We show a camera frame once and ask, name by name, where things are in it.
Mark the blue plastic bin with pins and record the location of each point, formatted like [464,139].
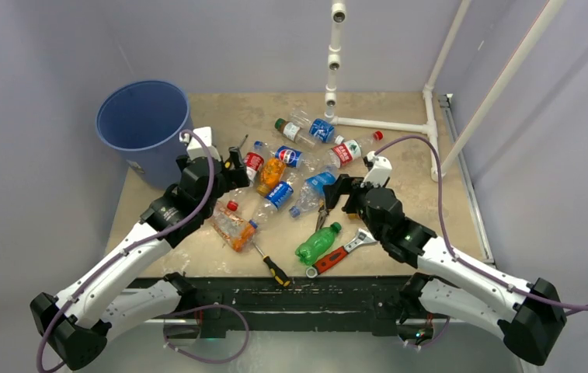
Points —
[142,121]

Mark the orange juice bottle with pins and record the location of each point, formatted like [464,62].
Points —
[270,176]

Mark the crushed orange label bottle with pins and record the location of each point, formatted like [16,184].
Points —
[234,230]

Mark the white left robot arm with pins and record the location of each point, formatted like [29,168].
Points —
[80,320]

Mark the yellow black screwdriver front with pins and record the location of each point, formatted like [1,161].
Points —
[276,272]

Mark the blue label bottle back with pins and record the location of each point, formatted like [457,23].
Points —
[317,127]

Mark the red handled adjustable wrench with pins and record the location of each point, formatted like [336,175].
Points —
[362,238]

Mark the pepsi label clear bottle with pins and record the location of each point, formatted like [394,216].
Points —
[294,158]

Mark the aluminium side rail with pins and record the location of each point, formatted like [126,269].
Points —
[445,106]

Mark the green plastic bottle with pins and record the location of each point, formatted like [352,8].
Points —
[317,244]

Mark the blue label water bottle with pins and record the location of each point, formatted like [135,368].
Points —
[312,193]

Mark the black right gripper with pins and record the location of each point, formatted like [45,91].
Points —
[342,186]

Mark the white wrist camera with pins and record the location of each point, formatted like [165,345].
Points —
[197,140]
[378,170]

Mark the black table front rail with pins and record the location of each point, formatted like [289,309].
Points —
[370,304]

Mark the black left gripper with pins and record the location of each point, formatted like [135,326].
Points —
[236,177]

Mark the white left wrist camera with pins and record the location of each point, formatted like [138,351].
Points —
[197,140]

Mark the yellow black screwdriver back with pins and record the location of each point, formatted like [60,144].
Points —
[242,141]

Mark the blue label bottle centre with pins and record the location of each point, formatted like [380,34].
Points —
[277,198]

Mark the nongfu spring red bottle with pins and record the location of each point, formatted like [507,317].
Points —
[348,151]

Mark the yellow handled pliers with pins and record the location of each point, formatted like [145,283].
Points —
[323,213]

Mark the red label clear bottle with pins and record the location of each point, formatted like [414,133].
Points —
[254,160]

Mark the green cap clear bottle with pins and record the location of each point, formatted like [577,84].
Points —
[296,133]

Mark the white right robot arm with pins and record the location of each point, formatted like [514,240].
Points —
[525,316]

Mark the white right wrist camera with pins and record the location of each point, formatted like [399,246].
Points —
[378,170]

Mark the yellow black screwdriver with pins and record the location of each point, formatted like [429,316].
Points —
[242,141]
[276,272]

